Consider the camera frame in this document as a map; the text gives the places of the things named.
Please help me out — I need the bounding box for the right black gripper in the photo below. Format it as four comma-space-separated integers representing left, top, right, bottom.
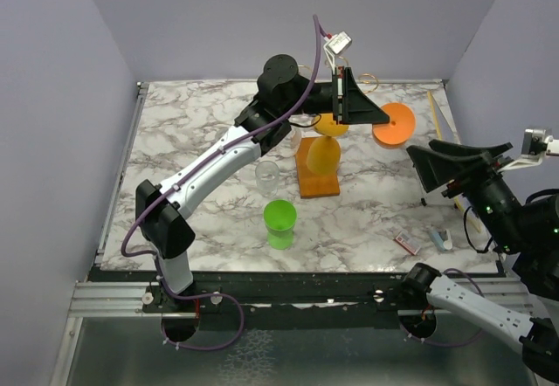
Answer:
404, 136, 528, 251

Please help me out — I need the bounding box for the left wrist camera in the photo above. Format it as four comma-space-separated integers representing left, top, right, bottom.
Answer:
323, 31, 353, 65

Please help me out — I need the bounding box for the blue white small object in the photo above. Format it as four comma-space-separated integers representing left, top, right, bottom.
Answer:
429, 229, 453, 252

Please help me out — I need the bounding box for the clear glass tumbler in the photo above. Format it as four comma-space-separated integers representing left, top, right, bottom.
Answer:
255, 161, 280, 198

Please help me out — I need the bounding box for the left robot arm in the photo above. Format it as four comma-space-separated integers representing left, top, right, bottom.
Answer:
135, 54, 390, 312

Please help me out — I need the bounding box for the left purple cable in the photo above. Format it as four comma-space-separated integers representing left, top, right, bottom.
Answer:
120, 14, 327, 259

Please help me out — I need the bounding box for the yellow plastic wine glass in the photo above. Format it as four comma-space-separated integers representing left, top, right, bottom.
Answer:
307, 114, 349, 176

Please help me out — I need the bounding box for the black mounting rail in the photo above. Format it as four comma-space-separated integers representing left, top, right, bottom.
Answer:
89, 268, 427, 331

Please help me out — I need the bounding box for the green plastic wine glass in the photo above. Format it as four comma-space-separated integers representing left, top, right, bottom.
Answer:
263, 199, 298, 250

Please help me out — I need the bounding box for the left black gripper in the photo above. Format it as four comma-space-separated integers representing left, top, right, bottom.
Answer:
281, 65, 390, 124

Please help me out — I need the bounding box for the clear wine glass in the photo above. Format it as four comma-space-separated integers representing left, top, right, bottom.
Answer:
282, 128, 302, 157

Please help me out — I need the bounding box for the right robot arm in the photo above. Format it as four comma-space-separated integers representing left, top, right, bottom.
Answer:
401, 140, 558, 383

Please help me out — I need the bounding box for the orange plastic wine glass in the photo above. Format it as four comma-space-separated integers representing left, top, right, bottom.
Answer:
372, 102, 416, 148

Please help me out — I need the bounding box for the red white small box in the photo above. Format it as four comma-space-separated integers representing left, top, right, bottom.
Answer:
394, 231, 421, 256

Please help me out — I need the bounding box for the gold wire wine glass rack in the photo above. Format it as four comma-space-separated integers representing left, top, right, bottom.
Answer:
294, 56, 380, 199

